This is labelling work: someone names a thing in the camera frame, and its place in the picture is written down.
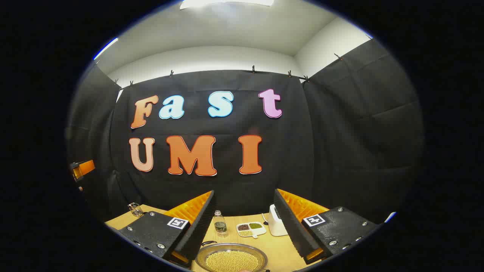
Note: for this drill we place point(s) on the black backdrop cloth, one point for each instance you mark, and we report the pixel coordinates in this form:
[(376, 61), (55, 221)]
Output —
[(340, 151)]

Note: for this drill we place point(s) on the ceiling light panel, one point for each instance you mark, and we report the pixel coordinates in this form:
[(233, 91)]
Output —
[(227, 3)]

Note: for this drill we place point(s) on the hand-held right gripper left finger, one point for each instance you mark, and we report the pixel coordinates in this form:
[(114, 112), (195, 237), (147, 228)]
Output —
[(200, 226)]

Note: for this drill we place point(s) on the white divided dish of beans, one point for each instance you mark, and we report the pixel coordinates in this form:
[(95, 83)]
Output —
[(250, 229)]

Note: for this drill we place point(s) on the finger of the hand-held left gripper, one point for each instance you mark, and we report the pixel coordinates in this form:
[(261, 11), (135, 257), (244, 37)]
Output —
[(86, 167)]

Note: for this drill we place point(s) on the pile of yellow soybeans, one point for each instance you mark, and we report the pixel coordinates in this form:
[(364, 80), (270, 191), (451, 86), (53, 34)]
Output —
[(231, 261)]

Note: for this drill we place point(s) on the white toaster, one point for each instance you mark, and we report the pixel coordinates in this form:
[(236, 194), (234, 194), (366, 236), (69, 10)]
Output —
[(276, 224)]

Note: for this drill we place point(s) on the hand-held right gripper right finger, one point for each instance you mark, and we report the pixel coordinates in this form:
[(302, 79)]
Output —
[(291, 226)]

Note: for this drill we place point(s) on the clear plastic water bottle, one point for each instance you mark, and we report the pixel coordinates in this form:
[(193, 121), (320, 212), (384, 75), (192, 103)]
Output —
[(220, 226)]

